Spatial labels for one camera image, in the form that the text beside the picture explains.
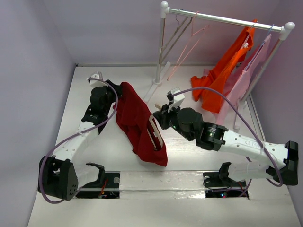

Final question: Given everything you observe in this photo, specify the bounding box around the dark red t shirt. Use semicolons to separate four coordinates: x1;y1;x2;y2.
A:
116;82;168;166

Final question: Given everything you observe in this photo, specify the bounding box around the white hanger under orange shirt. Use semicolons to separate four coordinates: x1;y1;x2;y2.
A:
240;22;257;49

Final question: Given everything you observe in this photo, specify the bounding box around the grey plastic hanger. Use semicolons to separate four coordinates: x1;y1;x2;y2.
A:
158;7;192;66

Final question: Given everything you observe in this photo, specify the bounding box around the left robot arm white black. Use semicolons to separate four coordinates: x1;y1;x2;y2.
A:
38;79;123;204

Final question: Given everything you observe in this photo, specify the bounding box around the pink t shirt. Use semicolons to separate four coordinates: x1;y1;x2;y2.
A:
203;34;272;110

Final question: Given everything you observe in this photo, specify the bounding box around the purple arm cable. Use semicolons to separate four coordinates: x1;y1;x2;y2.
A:
167;87;284;197
38;79;119;204

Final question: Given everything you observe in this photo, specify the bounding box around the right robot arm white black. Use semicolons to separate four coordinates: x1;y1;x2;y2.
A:
153;105;299;186

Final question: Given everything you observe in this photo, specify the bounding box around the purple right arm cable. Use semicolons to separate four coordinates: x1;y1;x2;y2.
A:
167;87;284;197

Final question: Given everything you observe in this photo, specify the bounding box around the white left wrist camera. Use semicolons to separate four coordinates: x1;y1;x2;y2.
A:
87;71;103;87

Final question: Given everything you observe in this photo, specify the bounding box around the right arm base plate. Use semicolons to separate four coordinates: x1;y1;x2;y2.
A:
203;162;249;199

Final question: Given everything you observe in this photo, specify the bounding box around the blue wire hanger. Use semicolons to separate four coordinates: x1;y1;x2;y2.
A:
244;24;275;71

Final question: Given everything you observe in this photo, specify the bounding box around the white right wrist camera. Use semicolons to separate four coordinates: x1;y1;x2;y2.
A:
167;87;185;113

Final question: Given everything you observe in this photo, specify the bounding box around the pink wire hanger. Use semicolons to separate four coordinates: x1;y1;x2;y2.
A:
167;11;209;81

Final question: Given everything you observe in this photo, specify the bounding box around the beige wooden hanger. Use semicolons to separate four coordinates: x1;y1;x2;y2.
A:
147;114;164;151

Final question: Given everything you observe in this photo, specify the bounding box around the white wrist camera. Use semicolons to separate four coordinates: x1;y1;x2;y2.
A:
87;71;103;87
167;87;185;113

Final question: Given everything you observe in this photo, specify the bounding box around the white clothes rack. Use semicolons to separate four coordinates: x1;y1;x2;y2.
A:
143;1;295;131

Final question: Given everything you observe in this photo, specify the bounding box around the orange t shirt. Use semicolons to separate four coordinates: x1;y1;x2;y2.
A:
191;27;255;113

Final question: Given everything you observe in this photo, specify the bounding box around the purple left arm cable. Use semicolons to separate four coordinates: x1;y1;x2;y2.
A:
38;79;119;204

